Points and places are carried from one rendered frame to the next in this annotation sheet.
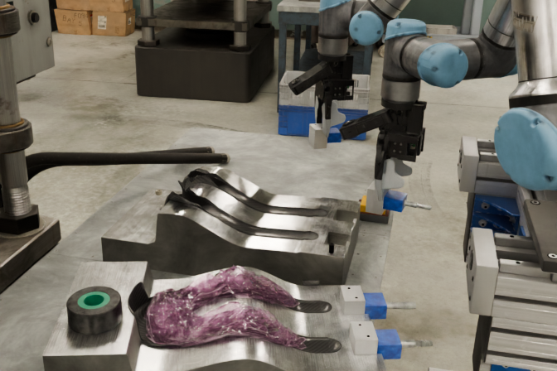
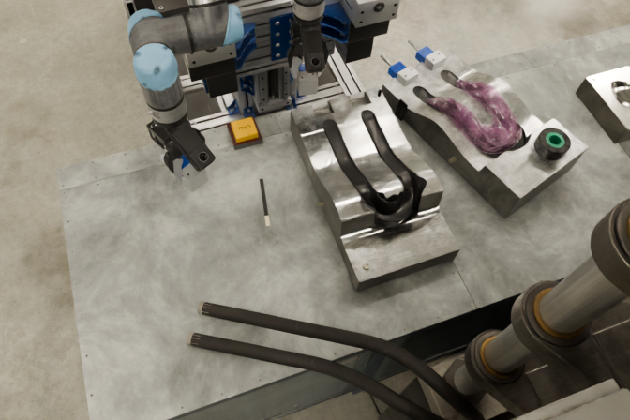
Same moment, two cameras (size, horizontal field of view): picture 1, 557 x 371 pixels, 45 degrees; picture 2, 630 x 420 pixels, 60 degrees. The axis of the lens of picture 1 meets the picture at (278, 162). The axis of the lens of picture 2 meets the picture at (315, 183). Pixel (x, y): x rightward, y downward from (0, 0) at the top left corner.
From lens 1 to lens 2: 2.00 m
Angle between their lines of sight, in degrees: 88
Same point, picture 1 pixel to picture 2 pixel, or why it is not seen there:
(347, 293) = (411, 74)
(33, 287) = (515, 274)
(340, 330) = (431, 75)
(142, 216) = (411, 247)
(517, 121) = not seen: outside the picture
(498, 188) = not seen: hidden behind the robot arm
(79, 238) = (442, 306)
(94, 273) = (521, 180)
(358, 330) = (438, 58)
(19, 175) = not seen: hidden behind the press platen
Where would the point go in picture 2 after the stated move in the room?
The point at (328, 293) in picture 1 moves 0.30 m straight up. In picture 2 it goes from (404, 93) to (427, 8)
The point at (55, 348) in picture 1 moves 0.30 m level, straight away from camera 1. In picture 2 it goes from (579, 146) to (532, 230)
